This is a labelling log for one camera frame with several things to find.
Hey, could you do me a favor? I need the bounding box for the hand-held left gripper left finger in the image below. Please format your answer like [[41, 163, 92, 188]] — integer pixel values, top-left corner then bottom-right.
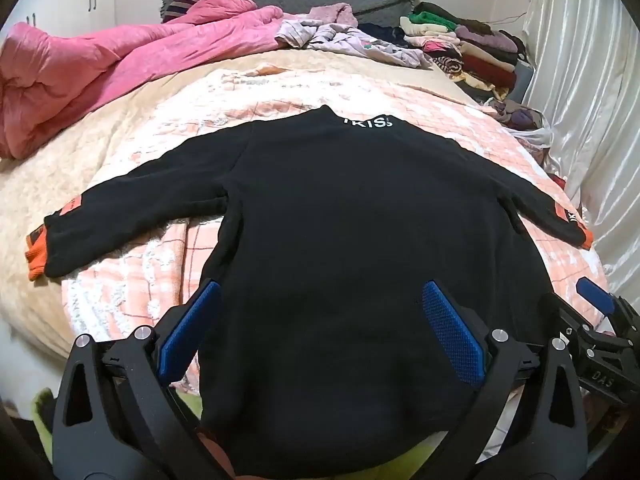
[[50, 280, 236, 480]]

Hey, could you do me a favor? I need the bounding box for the pink quilt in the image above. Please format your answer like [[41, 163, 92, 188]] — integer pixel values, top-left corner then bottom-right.
[[0, 0, 286, 158]]

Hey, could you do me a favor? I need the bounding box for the person's left hand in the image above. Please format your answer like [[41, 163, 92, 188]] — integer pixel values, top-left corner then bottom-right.
[[197, 432, 238, 480]]

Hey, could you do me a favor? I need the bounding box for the pile of lilac clothes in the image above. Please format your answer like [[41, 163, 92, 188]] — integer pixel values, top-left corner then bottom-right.
[[275, 19, 433, 70]]

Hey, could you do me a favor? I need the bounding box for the stack of folded clothes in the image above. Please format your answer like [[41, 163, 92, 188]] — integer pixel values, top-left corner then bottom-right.
[[400, 1, 531, 101]]

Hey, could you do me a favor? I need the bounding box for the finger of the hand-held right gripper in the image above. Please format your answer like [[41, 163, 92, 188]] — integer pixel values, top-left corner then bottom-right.
[[542, 292, 590, 342], [575, 277, 622, 317]]

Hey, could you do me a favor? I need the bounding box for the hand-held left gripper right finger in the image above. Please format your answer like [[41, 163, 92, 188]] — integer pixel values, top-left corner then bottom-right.
[[421, 280, 596, 480]]

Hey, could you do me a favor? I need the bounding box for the peach checked fleece blanket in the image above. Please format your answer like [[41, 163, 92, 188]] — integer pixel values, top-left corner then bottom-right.
[[60, 67, 613, 396]]

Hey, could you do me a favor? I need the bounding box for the yellow-green cloth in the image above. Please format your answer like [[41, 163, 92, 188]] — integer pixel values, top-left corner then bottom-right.
[[30, 387, 501, 480]]

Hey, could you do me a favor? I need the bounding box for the pink knitted garment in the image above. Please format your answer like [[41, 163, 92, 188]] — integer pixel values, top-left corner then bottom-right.
[[307, 2, 360, 28]]

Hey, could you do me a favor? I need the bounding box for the beige fleece bedspread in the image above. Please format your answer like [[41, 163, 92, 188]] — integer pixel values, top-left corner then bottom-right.
[[0, 47, 481, 361]]

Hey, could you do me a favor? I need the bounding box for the white satin curtain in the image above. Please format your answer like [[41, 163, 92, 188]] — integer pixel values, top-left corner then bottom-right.
[[520, 0, 640, 306]]

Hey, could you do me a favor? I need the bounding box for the black sweater with orange cuffs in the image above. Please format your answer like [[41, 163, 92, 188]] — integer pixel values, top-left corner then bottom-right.
[[25, 105, 593, 478]]

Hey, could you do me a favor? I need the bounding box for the striped dark cloth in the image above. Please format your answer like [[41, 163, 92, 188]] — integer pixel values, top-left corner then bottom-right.
[[162, 0, 203, 22]]

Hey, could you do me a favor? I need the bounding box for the dark navy garment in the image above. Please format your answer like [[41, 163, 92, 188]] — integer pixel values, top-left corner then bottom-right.
[[359, 22, 416, 48]]

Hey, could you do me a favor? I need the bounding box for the white plastic bag of clothes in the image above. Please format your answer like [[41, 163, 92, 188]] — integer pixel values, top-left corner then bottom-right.
[[482, 97, 556, 151]]

